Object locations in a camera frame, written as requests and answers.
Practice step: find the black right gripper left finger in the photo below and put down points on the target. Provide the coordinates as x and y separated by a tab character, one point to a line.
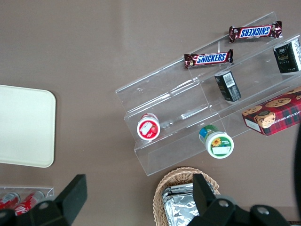
68	202

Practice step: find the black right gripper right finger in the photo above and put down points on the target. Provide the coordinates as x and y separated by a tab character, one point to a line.
211	212

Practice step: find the light wicker basket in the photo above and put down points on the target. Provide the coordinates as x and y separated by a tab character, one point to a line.
178	175

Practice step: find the cream plastic tray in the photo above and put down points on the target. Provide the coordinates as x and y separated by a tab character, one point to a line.
26	127

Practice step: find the clear acrylic bottle rack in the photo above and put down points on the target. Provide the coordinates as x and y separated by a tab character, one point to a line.
49	191

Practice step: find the foil wrapped pack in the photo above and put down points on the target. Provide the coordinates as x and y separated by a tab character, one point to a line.
178	212
178	189

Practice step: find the red cola bottle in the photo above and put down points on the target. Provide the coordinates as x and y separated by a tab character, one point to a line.
8	201
28	202

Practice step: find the green lid cup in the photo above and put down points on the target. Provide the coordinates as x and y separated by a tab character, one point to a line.
219	146

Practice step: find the red lid cup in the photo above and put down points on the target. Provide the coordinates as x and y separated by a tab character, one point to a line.
148	129

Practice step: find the red tartan cookie box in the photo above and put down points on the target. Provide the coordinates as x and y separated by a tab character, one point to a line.
275	115

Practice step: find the small black carton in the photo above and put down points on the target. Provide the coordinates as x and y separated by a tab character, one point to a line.
287	61
229	91

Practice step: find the clear acrylic stepped shelf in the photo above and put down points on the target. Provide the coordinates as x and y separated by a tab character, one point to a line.
164	94

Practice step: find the Snickers chocolate bar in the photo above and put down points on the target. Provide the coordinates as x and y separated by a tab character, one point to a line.
209	58
255	32

